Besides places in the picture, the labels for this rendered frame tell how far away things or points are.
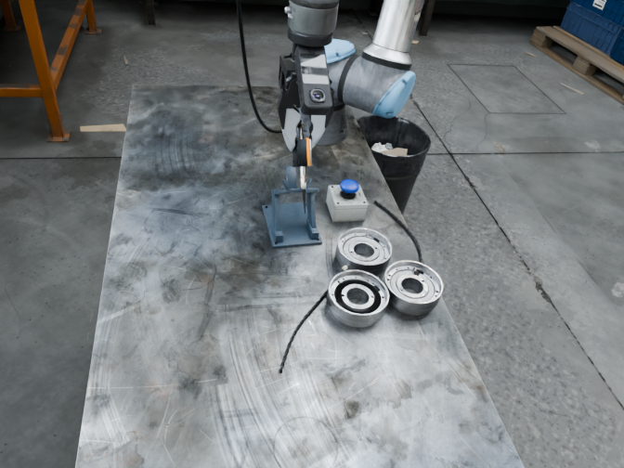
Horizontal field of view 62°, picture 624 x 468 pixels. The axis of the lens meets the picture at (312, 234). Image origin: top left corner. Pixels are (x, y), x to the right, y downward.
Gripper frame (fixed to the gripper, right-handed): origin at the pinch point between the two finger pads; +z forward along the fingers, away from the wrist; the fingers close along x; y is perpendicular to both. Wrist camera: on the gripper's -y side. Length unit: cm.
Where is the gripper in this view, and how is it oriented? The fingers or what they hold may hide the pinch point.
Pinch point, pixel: (302, 147)
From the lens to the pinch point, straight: 94.1
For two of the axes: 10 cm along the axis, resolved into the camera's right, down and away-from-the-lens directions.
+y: -2.3, -6.6, 7.1
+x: -9.7, 0.8, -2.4
